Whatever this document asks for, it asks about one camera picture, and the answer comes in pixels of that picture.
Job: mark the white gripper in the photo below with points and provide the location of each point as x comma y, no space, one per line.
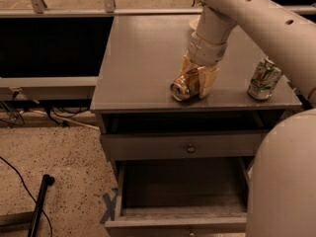
206,52

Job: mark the grey metal railing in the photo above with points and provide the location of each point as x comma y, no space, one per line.
98,7

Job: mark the grey wooden drawer cabinet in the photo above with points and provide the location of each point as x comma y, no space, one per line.
143,58

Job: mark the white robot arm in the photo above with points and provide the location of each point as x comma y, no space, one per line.
282,195

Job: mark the orange soda can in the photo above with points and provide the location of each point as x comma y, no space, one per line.
185,87

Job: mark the white green soda can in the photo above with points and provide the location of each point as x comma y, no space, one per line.
264,80

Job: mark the black metal stand leg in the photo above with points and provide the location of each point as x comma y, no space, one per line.
46,181

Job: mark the open grey lower drawer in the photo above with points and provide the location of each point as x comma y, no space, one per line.
180,198

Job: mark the grey upper drawer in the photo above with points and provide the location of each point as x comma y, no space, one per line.
182,145

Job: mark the white paper bowl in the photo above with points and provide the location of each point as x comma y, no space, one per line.
194,23

